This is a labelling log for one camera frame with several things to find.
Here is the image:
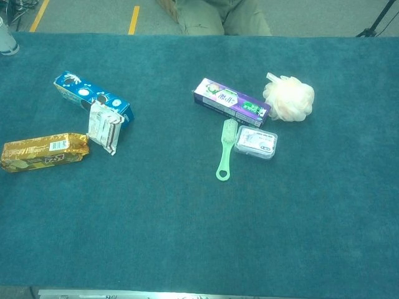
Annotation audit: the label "green plastic handle tool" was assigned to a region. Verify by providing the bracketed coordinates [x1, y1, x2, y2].
[215, 118, 238, 181]

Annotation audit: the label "small clear purple case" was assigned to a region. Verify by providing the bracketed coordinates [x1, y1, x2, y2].
[233, 125, 279, 161]

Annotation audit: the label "purple toothpaste box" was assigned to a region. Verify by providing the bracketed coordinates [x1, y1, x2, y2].
[192, 77, 272, 129]

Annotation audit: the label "white sachet packet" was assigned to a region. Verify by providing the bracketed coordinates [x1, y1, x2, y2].
[86, 100, 125, 156]

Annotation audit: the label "pink mesh bath pouf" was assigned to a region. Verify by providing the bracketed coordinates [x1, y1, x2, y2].
[262, 72, 315, 122]

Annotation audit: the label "blue cookie box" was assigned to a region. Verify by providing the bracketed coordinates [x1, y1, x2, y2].
[53, 70, 135, 130]

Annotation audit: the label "gold foil biscuit pack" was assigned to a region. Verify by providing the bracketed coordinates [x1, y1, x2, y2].
[0, 132, 90, 174]

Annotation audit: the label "teal felt table cover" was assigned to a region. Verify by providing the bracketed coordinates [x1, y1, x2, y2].
[0, 31, 399, 287]

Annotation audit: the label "seated person in khaki clothes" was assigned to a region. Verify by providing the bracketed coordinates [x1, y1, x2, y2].
[174, 0, 274, 37]

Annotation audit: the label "black tripod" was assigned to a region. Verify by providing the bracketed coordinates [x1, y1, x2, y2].
[356, 0, 399, 38]

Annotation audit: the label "aluminium table edge rail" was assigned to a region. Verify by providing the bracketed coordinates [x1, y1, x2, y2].
[37, 288, 300, 299]

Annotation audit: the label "black floor cables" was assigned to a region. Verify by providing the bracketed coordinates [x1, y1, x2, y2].
[0, 0, 41, 24]

